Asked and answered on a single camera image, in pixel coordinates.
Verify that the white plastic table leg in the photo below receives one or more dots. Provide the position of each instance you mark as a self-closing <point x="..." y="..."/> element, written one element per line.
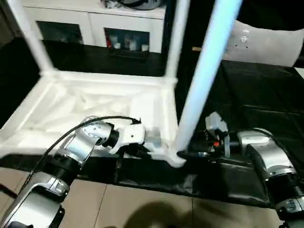
<point x="206" y="71"/>
<point x="177" y="40"/>
<point x="31" y="35"/>

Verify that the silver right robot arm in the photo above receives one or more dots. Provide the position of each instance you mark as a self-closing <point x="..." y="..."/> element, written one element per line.
<point x="268" y="149"/>

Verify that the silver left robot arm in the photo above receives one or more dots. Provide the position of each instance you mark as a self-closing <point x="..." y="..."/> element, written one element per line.
<point x="71" y="147"/>

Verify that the black work mat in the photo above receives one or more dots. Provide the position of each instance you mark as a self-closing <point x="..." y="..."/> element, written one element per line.
<point x="249" y="95"/>

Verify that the black cabinet with gold label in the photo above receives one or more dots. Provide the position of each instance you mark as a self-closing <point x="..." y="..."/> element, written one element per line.
<point x="190" y="35"/>

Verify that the red packet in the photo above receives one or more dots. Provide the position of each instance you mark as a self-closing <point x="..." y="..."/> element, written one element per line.
<point x="109" y="40"/>

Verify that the white flat board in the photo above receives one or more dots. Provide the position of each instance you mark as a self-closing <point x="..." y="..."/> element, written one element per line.
<point x="299" y="71"/>

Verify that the grey cushion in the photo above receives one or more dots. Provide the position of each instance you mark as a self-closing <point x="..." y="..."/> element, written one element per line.
<point x="263" y="42"/>

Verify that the black floor stand bar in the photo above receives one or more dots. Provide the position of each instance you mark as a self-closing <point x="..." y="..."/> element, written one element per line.
<point x="8" y="190"/>

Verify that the white sideboard cabinet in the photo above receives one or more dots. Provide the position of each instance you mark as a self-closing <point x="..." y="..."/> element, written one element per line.
<point x="95" y="19"/>

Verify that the grey curtain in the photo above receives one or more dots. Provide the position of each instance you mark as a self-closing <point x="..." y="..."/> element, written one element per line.
<point x="8" y="21"/>

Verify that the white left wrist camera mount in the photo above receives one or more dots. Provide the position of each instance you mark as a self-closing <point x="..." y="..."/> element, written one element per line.
<point x="130" y="135"/>

